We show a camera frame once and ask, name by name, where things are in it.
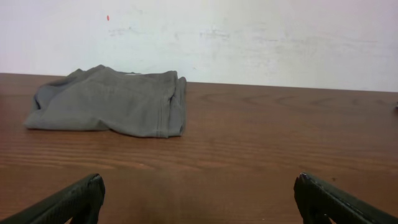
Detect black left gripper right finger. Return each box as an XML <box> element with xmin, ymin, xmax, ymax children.
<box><xmin>294</xmin><ymin>172</ymin><xmax>397</xmax><ymax>224</ymax></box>

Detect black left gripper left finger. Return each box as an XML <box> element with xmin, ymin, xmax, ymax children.
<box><xmin>1</xmin><ymin>174</ymin><xmax>105</xmax><ymax>224</ymax></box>

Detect folded grey shorts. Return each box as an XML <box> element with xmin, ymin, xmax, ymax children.
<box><xmin>24</xmin><ymin>65</ymin><xmax>187</xmax><ymax>138</ymax></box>

